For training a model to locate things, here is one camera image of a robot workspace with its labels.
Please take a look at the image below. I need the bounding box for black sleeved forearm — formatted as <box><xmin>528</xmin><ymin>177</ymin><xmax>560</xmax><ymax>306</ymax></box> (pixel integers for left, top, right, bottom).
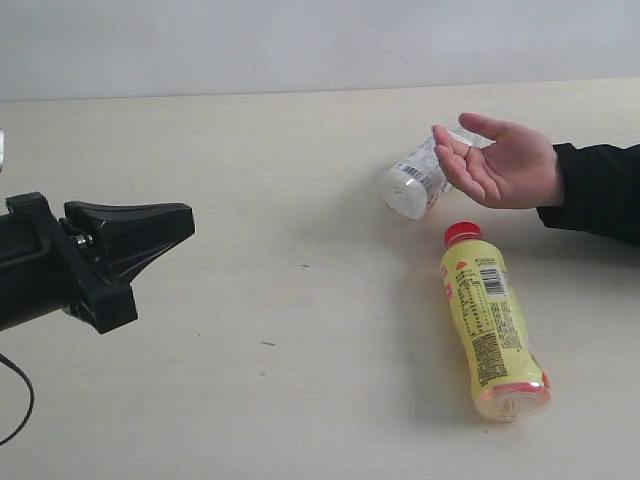
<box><xmin>537</xmin><ymin>143</ymin><xmax>639</xmax><ymax>246</ymax></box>

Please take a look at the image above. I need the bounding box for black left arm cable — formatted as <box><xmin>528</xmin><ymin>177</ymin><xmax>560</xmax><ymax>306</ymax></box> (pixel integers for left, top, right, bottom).
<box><xmin>0</xmin><ymin>353</ymin><xmax>36</xmax><ymax>445</ymax></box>

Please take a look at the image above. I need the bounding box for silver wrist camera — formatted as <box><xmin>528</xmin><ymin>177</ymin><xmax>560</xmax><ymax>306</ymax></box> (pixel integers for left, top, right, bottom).
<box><xmin>0</xmin><ymin>129</ymin><xmax>5</xmax><ymax>172</ymax></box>

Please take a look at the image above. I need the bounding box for white-label clear tea bottle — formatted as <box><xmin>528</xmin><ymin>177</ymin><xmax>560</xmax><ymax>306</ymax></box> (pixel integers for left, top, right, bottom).
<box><xmin>378</xmin><ymin>124</ymin><xmax>494</xmax><ymax>221</ymax></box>

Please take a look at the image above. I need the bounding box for person's open hand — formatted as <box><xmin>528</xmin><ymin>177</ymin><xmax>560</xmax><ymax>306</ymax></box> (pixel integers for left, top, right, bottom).
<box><xmin>432</xmin><ymin>113</ymin><xmax>564</xmax><ymax>210</ymax></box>

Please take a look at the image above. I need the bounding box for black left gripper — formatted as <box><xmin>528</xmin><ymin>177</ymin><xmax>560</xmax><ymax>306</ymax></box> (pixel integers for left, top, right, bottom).
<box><xmin>1</xmin><ymin>192</ymin><xmax>195</xmax><ymax>334</ymax></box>

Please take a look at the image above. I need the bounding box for yellow juice bottle red cap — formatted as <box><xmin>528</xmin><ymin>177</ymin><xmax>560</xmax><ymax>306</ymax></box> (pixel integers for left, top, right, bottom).
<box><xmin>440</xmin><ymin>222</ymin><xmax>552</xmax><ymax>422</ymax></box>

